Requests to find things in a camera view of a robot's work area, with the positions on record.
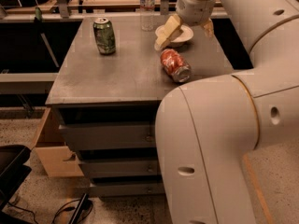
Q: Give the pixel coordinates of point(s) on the clear plastic water bottle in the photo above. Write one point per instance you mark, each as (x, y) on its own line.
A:
(146, 14)

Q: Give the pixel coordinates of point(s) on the grey drawer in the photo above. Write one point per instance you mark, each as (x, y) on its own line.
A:
(120, 168)
(126, 189)
(112, 135)

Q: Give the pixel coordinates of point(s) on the black flat floor device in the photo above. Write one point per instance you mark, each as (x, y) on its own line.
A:
(82, 205)

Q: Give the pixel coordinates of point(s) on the bottom grey drawer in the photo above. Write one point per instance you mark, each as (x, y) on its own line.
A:
(126, 189)

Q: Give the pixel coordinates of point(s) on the grey drawer cabinet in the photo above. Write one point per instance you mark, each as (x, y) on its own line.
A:
(126, 86)

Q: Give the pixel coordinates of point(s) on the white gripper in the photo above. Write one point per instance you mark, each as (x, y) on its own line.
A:
(195, 10)

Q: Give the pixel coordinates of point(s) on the white paper bowl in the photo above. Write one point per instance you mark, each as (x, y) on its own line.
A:
(185, 35)

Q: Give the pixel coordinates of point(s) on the black bin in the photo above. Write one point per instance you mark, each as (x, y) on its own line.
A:
(13, 170)

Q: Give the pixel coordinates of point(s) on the red coke can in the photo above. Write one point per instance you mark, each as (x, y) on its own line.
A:
(175, 65)

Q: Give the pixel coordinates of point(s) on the open cardboard box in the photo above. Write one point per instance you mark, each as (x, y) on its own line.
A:
(56, 157)

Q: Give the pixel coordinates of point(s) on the middle grey drawer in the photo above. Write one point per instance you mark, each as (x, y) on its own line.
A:
(120, 168)

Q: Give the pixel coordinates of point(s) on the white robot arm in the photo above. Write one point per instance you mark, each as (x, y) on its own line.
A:
(204, 128)

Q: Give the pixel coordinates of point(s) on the green soda can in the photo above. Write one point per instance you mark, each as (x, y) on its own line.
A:
(104, 36)

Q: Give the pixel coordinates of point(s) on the top grey drawer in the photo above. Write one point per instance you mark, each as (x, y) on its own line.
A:
(112, 135)

